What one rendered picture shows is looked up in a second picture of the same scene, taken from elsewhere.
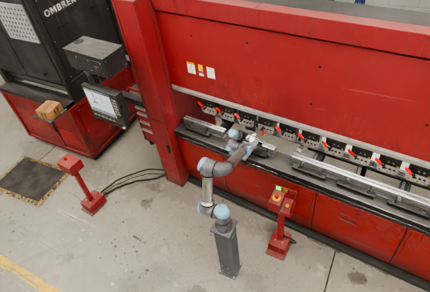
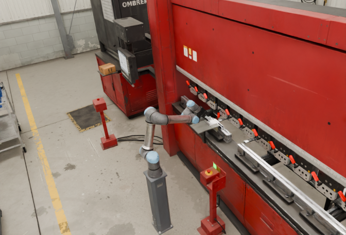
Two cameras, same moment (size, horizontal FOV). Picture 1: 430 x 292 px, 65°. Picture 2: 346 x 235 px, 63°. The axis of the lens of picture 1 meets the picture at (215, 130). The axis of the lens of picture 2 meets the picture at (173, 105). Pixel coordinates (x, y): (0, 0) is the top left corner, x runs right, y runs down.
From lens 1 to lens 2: 1.33 m
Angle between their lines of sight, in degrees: 27
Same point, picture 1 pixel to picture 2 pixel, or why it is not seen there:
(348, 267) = not seen: outside the picture
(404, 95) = (309, 85)
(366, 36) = (279, 21)
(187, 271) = (132, 211)
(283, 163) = (231, 149)
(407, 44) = (308, 29)
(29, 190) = (82, 121)
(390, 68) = (298, 55)
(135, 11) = not seen: outside the picture
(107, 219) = (109, 155)
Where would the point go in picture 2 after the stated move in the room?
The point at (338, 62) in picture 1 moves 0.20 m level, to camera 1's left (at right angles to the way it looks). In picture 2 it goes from (264, 48) to (237, 46)
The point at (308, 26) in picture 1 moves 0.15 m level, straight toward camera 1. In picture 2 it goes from (244, 13) to (232, 17)
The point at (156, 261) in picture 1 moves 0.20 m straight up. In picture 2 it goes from (118, 195) to (115, 183)
